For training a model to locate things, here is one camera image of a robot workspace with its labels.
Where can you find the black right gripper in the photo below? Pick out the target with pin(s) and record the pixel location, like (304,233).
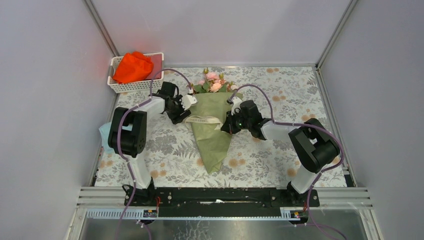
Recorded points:
(228,126)

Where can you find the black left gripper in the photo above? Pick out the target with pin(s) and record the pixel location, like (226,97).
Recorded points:
(176,118)

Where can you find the cream ribbon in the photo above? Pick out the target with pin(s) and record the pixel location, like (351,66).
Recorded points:
(204,120)

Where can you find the olive green wrapping paper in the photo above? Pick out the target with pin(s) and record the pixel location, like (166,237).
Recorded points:
(213,145)

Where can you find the pink fake flower bunch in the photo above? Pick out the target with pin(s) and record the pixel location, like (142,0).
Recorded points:
(213,82)

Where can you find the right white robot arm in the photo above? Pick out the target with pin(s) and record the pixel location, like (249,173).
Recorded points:
(315,146)

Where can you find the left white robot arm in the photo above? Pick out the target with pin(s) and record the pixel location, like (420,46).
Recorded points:
(128,130)

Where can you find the dark red cloth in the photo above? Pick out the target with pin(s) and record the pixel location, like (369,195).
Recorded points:
(157,60)

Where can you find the orange cloth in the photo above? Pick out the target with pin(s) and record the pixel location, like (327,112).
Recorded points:
(133,67)

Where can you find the white perforated plastic basket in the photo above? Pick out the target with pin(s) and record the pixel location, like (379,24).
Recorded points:
(135,86)

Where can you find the light blue towel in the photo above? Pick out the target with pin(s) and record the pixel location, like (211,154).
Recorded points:
(104,131)

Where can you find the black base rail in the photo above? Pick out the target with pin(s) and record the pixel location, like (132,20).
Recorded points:
(185,202)

